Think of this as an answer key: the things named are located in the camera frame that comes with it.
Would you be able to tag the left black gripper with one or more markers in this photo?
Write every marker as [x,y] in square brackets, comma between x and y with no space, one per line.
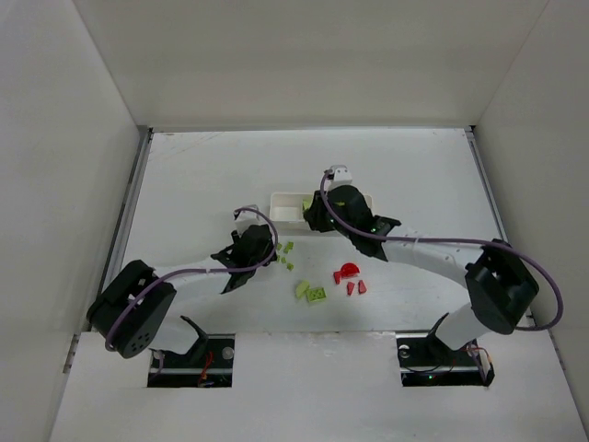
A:
[257,240]

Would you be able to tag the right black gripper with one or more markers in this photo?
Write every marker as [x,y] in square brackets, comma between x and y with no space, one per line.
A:
[319,216]

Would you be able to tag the red arch lego piece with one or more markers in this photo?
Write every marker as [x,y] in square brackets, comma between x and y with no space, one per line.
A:
[347,271]

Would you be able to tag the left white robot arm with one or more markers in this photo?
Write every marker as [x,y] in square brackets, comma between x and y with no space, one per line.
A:
[141,306]

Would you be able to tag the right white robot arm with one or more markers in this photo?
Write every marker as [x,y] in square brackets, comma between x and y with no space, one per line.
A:
[500,288]

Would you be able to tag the white divided container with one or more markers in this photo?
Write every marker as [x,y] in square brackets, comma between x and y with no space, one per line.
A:
[285,211]

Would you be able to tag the green curved lego piece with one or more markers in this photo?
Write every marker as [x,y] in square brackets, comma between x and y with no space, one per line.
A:
[302,289]

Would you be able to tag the green 2x2 lego plate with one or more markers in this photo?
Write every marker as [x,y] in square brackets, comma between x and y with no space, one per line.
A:
[316,294]

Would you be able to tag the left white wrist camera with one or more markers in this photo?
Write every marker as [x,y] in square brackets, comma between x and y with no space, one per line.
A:
[246,217]

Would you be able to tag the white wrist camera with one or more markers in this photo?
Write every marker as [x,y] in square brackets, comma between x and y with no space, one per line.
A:
[339,175]
[246,217]

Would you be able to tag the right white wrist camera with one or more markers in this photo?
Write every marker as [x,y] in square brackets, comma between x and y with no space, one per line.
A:
[339,175]

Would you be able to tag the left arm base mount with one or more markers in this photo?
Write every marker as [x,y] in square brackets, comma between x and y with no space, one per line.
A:
[207,364]

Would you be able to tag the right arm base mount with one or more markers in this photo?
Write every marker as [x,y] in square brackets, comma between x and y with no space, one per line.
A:
[424,361]

